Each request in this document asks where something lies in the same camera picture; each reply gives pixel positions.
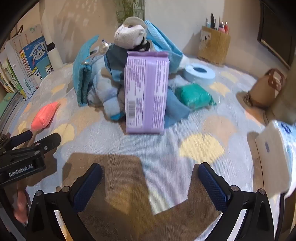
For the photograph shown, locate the dark blue cloth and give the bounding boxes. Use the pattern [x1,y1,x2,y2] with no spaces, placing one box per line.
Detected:
[105,44,129,82]

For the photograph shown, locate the white plush toy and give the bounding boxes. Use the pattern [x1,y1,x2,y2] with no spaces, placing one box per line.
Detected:
[114,17,148,50]

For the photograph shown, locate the green plant in glass vase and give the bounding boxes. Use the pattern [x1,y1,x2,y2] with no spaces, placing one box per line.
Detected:
[115,0,146,22]

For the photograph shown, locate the light blue tape roll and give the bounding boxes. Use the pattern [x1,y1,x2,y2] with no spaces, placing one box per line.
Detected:
[183,64,216,86]

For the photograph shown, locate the blue flat cloth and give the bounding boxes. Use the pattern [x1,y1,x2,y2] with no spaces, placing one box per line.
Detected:
[163,87,191,128]

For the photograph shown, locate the tan bag with handle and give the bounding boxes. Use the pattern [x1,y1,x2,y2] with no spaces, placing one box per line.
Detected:
[245,68,286,110]

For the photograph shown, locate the purple wipes pack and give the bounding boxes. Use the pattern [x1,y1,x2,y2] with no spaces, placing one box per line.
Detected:
[124,50,171,135]

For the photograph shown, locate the row of books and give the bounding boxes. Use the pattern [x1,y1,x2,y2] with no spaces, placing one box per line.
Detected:
[0,23,55,101]

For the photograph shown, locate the person's left hand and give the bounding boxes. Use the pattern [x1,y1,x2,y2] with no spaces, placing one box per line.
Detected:
[13,184,30,224]

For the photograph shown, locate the leaf print tablecloth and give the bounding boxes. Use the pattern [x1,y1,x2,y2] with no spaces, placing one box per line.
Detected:
[0,59,296,241]

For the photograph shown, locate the white tissue pack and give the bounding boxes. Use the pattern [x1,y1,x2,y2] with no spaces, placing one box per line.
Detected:
[255,119,296,200]

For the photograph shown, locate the white rolled tube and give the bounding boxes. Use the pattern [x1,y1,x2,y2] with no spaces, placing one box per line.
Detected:
[41,13,63,68]

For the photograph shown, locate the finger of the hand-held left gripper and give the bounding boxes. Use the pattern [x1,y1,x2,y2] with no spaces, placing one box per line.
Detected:
[8,130,33,149]
[27,133,62,155]

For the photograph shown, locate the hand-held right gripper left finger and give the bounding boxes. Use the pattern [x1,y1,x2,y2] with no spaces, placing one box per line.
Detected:
[26,163,102,241]

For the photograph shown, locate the blue fluffy towel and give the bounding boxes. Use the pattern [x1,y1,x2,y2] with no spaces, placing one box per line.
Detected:
[89,58,126,121]

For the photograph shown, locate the green soft packet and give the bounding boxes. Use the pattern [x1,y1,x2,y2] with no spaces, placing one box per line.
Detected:
[174,83,217,110]

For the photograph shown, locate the woven pen holder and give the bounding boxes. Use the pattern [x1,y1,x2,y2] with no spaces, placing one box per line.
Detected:
[197,25,232,67]

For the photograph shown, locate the wall-mounted black television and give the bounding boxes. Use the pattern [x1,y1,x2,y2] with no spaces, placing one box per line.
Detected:
[257,0,296,69]

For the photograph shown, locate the blue quilted pouch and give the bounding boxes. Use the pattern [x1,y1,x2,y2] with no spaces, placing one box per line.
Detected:
[72,35,105,107]

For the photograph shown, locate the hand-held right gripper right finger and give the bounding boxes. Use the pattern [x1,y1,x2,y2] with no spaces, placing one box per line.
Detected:
[197,162,282,241]

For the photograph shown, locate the pink soft packet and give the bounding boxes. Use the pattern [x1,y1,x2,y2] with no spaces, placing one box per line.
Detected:
[31,101,59,131]

